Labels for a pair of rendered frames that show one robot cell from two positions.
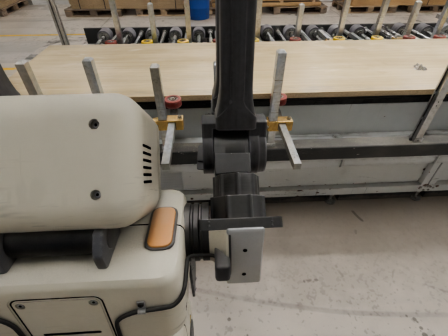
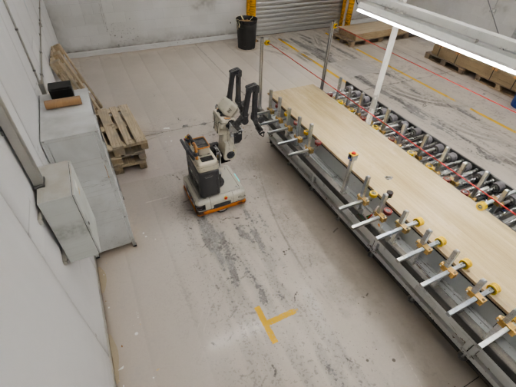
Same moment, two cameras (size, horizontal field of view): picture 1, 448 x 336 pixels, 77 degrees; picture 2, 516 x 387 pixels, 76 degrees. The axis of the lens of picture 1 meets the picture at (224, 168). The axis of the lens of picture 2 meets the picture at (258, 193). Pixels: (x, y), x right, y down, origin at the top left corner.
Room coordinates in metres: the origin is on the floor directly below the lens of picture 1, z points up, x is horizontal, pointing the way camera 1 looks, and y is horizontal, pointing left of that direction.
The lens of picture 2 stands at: (-0.78, -3.05, 3.10)
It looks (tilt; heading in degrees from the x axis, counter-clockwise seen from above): 42 degrees down; 66
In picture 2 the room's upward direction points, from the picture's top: 2 degrees clockwise
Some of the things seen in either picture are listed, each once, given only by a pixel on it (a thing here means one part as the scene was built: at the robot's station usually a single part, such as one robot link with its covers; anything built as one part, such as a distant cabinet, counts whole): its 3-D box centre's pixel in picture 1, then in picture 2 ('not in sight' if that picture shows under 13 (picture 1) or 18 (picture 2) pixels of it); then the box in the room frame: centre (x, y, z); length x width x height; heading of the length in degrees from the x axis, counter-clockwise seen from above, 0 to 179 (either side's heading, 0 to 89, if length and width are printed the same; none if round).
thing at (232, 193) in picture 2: not in sight; (213, 189); (0.04, 0.18, 0.16); 0.67 x 0.64 x 0.25; 3
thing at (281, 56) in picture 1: (274, 105); (309, 140); (1.14, -0.23, 0.92); 0.04 x 0.04 x 0.48; 3
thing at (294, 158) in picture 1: (285, 135); (302, 151); (1.05, -0.27, 0.82); 0.43 x 0.03 x 0.04; 3
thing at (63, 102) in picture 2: not in sight; (63, 102); (-1.30, 0.26, 1.59); 0.30 x 0.08 x 0.08; 3
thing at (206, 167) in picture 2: not in sight; (204, 165); (-0.05, 0.18, 0.59); 0.55 x 0.34 x 0.83; 93
